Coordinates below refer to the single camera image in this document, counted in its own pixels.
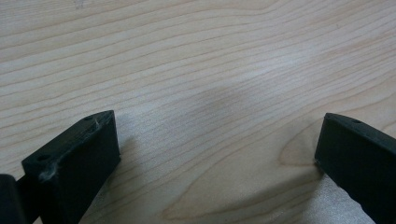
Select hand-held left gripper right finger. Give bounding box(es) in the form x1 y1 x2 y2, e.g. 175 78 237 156
314 112 396 224

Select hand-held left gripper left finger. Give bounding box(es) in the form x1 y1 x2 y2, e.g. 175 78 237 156
21 109 121 224

